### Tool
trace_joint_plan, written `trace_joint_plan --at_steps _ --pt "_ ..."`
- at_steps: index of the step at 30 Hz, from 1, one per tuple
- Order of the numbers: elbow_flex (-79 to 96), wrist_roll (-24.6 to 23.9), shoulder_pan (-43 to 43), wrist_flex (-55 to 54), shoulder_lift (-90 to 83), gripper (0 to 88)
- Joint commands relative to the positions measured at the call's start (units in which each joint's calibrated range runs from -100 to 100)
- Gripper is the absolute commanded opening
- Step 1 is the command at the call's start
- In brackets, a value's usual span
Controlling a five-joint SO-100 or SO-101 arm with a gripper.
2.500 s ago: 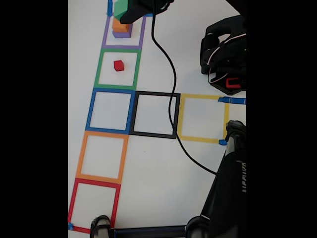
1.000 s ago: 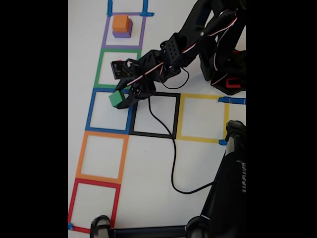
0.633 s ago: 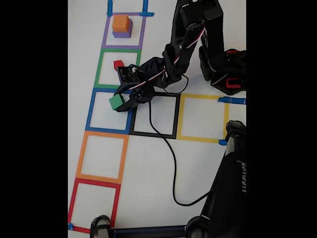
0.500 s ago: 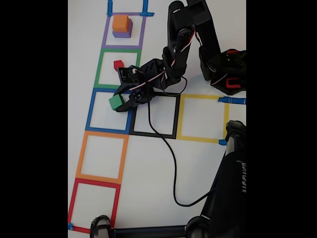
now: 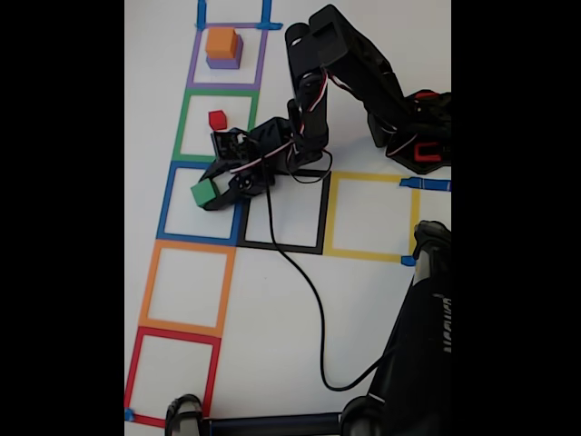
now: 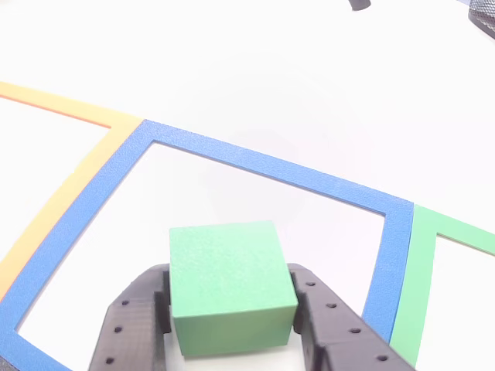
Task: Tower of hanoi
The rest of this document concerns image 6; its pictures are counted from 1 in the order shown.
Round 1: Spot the green block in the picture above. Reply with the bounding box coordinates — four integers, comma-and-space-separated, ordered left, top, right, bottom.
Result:
169, 220, 299, 357

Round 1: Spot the black mesh pen holder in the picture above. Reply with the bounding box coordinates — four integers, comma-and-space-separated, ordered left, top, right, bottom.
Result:
467, 0, 495, 39

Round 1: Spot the green square frame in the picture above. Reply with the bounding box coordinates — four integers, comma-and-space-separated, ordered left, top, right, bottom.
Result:
388, 204, 495, 370

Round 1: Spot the blue square frame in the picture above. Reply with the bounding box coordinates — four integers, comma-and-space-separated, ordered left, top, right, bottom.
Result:
0, 118, 415, 371

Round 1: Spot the orange square frame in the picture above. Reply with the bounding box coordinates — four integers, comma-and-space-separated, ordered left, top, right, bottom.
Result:
0, 80, 145, 302

